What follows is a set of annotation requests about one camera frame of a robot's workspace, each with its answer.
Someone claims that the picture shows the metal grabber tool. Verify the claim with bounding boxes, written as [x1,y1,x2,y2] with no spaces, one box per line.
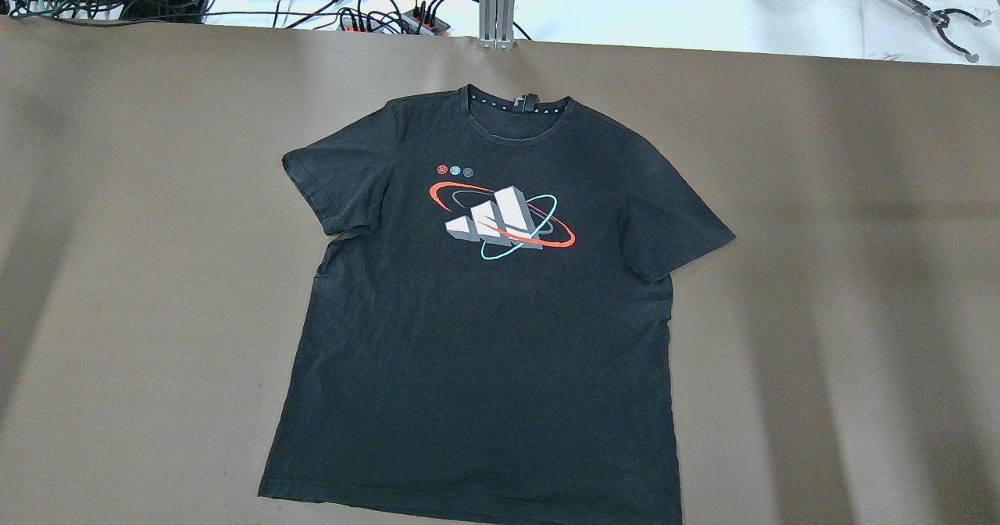
[893,0,992,63]

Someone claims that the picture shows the grey power strip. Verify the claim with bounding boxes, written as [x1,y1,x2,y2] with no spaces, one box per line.
[332,8,452,36]

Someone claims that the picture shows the black graphic t-shirt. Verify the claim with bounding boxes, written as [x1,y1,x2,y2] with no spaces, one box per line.
[258,86,734,524]

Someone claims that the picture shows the aluminium frame post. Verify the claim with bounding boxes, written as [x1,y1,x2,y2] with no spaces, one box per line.
[478,0,515,49]

